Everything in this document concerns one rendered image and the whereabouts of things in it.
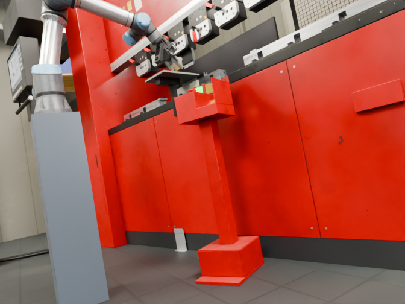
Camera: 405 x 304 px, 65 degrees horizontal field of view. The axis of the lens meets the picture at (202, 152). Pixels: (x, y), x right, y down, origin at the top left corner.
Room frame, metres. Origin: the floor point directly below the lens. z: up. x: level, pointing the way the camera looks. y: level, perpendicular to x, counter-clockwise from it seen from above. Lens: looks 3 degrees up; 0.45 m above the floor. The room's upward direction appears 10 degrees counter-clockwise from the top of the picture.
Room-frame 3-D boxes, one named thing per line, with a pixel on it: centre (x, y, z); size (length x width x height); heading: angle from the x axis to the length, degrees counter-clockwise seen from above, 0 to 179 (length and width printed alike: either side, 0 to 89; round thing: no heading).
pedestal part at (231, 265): (1.37, -0.03, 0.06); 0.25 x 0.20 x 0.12; 148
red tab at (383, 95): (1.06, -0.60, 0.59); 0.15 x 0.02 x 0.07; 44
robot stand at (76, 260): (1.34, 0.59, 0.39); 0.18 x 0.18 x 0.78; 30
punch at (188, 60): (1.91, -0.01, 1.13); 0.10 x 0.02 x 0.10; 44
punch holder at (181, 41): (1.93, 0.01, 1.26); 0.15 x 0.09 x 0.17; 44
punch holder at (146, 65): (2.22, 0.28, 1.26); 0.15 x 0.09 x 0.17; 44
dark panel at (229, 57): (2.43, -0.22, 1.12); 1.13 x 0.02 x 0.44; 44
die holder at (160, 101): (2.31, 0.37, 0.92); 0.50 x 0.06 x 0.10; 44
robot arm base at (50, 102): (1.34, 0.59, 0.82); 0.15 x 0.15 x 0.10
